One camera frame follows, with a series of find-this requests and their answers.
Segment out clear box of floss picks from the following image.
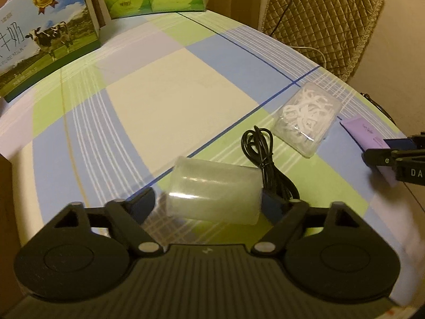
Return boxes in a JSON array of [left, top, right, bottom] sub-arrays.
[[271, 82, 342, 158]]

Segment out blue milk carton box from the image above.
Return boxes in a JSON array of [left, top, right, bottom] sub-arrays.
[[1, 0, 101, 102]]

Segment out purple card packet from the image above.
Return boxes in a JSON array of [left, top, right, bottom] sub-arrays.
[[340, 115, 398, 187]]

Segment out quilted brown chair cushion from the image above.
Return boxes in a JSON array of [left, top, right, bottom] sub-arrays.
[[261, 0, 385, 81]]

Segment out checked bed sheet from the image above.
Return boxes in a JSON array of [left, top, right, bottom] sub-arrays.
[[1, 12, 424, 307]]

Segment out black cable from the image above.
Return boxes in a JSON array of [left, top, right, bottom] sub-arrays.
[[240, 124, 300, 203]]

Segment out large brown storage box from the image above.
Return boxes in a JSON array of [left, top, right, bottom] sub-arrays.
[[0, 156, 23, 314]]

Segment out clear plastic tub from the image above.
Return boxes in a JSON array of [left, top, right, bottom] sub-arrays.
[[166, 156, 263, 225]]

